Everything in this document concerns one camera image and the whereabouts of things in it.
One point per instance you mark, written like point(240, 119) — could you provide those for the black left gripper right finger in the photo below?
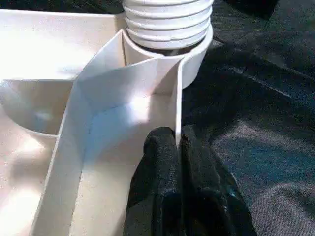
point(211, 191)

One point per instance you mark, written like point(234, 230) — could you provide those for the white plastic table leg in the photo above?
point(167, 19)

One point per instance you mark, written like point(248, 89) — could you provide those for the white plastic table top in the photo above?
point(59, 98)

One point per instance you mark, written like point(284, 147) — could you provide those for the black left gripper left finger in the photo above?
point(157, 187)

